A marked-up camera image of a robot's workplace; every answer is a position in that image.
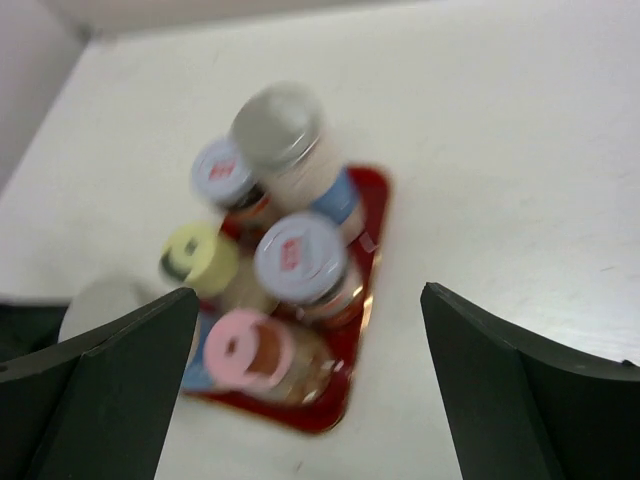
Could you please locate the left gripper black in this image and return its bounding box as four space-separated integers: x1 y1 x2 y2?
0 303 68 362

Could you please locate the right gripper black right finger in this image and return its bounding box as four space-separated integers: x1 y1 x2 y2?
421 283 639 479

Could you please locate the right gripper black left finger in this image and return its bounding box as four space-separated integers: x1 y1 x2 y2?
1 288 199 479

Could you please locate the silver cap blue label bottle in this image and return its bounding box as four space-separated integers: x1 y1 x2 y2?
57 279 216 394

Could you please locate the pink cap spice bottle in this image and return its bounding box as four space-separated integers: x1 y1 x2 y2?
202 309 344 407

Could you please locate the yellow cap spice bottle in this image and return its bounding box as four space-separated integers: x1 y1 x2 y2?
159 222 278 314

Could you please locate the white cap red label jar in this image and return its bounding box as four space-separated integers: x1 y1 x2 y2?
191 137 280 229

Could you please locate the silver cap tall bottle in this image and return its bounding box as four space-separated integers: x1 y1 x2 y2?
230 82 366 244

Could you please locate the red rectangular tray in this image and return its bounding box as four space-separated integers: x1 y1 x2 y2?
181 163 393 435

